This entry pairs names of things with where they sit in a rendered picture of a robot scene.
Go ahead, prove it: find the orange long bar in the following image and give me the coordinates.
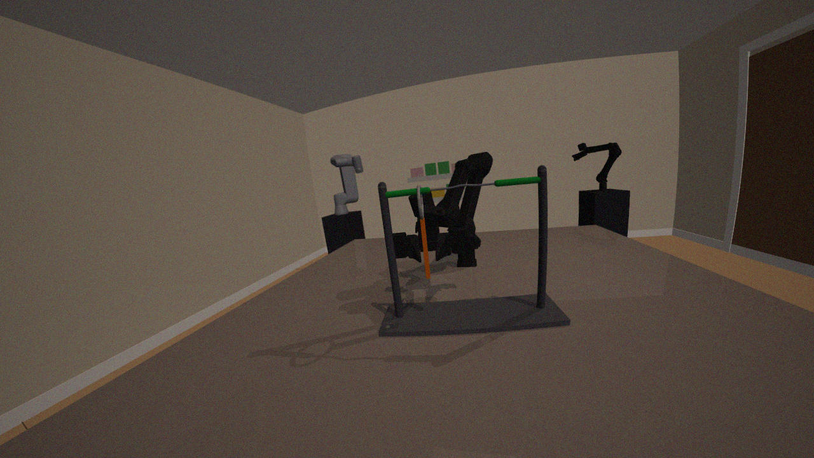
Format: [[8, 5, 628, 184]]
[[417, 185, 431, 279]]

